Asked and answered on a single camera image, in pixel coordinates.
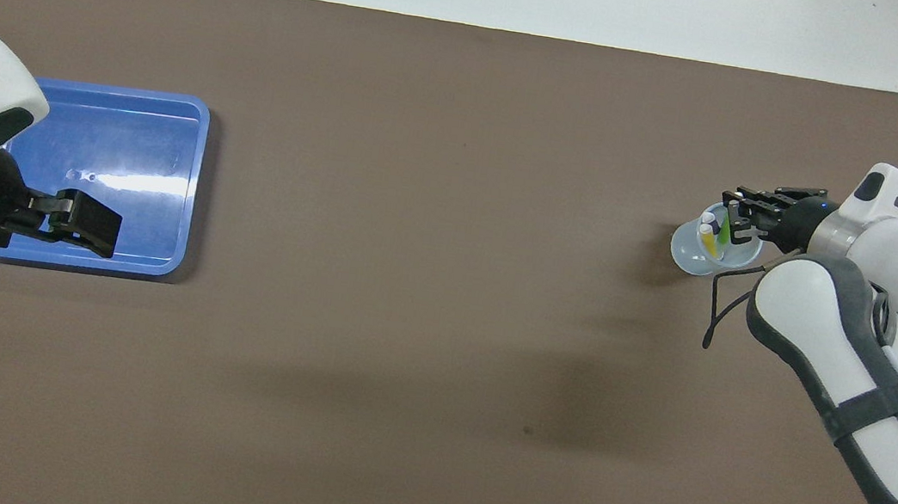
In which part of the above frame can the translucent plastic cup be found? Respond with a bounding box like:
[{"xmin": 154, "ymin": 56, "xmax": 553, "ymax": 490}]
[{"xmin": 666, "ymin": 197, "xmax": 768, "ymax": 285}]

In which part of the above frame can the yellow pen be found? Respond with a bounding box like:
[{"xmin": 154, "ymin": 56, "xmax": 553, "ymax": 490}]
[{"xmin": 697, "ymin": 224, "xmax": 724, "ymax": 259}]

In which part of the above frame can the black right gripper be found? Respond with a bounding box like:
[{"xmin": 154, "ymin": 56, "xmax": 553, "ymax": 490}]
[{"xmin": 715, "ymin": 176, "xmax": 841, "ymax": 259}]

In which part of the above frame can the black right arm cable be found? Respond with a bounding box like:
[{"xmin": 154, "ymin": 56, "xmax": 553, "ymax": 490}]
[{"xmin": 701, "ymin": 240, "xmax": 814, "ymax": 362}]

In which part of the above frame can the blue plastic tray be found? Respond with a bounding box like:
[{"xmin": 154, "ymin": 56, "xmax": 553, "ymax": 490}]
[{"xmin": 0, "ymin": 70, "xmax": 214, "ymax": 286}]

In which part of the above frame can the brown table mat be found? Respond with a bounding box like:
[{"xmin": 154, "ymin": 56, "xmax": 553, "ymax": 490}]
[{"xmin": 0, "ymin": 0, "xmax": 898, "ymax": 504}]

